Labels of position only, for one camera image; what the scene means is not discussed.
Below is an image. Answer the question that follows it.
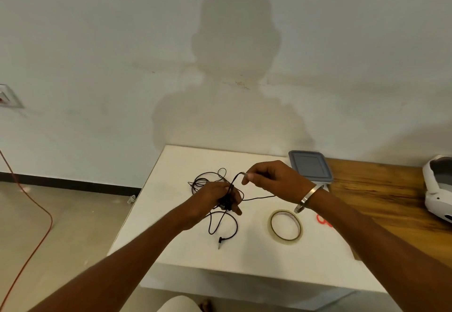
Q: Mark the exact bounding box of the person's right hand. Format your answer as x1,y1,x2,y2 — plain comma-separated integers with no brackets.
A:
242,160,315,205

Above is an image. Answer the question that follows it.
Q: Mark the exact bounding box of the person's left hand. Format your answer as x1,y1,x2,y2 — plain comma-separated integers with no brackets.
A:
184,181,244,231

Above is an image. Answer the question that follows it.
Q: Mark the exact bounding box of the black audio cable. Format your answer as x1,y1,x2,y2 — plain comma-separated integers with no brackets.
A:
188,168,276,250

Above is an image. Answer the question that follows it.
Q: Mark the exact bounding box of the person's left forearm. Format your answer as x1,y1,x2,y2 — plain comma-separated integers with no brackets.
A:
28,206,193,312

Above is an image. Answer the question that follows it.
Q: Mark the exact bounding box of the person's right forearm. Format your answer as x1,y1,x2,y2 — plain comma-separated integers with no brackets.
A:
304,187,452,312

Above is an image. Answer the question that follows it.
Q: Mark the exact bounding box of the container with grey lid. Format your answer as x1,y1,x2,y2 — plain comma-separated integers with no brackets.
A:
288,150,334,185

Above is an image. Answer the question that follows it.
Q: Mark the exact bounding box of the clear adhesive tape roll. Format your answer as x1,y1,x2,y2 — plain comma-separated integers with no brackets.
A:
268,209,304,245

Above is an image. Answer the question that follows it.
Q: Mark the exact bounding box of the person's white trouser knee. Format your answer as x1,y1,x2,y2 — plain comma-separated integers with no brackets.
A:
156,295,202,312

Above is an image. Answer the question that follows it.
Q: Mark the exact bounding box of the white headset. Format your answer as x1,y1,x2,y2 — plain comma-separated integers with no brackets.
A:
422,155,452,224

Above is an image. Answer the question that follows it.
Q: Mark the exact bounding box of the silver metal bracelet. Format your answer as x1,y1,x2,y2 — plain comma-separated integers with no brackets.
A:
294,184,324,214

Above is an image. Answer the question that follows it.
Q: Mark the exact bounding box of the red floor cable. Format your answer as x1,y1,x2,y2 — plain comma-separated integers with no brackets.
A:
0,148,54,309

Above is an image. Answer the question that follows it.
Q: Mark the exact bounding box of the white wall socket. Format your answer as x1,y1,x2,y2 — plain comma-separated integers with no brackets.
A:
0,84,25,109

